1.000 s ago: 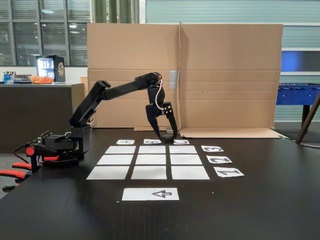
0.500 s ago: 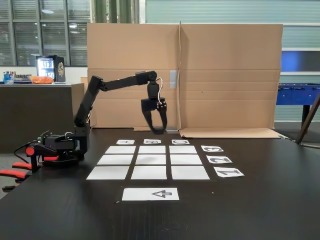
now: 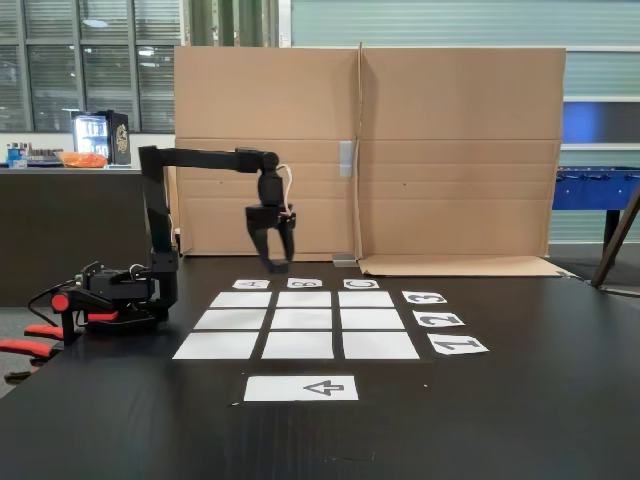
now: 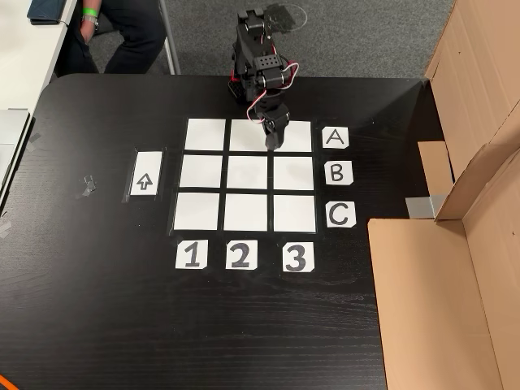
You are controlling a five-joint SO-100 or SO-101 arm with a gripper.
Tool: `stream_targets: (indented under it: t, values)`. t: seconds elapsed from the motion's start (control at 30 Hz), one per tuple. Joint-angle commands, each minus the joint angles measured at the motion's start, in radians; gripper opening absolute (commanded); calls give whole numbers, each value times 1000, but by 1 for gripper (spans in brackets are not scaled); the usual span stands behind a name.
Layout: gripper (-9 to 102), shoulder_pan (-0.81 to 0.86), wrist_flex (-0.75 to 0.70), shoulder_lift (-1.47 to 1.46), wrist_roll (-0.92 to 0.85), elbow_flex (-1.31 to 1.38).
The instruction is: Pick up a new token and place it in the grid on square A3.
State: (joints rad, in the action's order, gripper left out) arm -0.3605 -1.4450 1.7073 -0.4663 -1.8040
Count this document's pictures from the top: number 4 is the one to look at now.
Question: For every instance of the white paper grid square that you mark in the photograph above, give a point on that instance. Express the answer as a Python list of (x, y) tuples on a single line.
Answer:
[(293, 172), (299, 136), (201, 171), (295, 213), (245, 212), (247, 172), (196, 211)]

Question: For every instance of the person's hand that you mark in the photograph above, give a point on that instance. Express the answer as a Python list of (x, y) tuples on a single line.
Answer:
[(86, 35)]

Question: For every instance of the paper label letter A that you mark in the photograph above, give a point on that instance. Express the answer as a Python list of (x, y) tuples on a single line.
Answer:
[(335, 138)]

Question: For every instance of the paper label letter B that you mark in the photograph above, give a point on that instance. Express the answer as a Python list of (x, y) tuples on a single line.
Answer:
[(338, 173)]

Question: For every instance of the paper label letter C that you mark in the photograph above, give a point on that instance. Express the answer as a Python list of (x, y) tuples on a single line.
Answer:
[(340, 215)]

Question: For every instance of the paper label number 2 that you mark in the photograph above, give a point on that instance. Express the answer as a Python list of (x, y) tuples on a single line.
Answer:
[(241, 254)]

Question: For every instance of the paper label number 3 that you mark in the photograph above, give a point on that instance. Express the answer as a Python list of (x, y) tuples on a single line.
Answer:
[(297, 257)]

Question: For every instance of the grey metal table leg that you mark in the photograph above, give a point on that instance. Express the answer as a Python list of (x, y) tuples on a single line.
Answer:
[(170, 40)]

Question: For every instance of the white arrow paper sheet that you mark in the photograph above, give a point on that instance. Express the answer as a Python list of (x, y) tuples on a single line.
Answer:
[(145, 178)]

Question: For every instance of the paper label number 1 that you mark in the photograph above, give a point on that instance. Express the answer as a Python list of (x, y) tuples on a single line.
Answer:
[(191, 254)]

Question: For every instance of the person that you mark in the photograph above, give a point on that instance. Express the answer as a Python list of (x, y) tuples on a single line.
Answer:
[(134, 32)]

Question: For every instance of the crumpled grey tape piece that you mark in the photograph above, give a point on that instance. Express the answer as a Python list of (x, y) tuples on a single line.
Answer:
[(86, 187)]

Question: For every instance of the brown cardboard panel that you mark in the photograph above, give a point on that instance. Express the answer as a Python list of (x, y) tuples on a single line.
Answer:
[(475, 73), (426, 304)]

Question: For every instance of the silver wristwatch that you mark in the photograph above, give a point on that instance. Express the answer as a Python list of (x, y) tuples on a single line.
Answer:
[(88, 19)]

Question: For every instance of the green wristband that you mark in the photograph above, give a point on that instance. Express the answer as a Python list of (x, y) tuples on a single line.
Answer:
[(90, 11)]

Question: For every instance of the flat grey tape piece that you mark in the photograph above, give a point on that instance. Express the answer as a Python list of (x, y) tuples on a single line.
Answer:
[(34, 142), (5, 229)]

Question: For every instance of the dark tablet case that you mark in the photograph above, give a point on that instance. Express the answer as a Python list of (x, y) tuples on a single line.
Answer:
[(45, 10)]

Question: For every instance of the white side table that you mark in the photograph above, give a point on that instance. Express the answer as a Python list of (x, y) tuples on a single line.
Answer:
[(24, 61)]

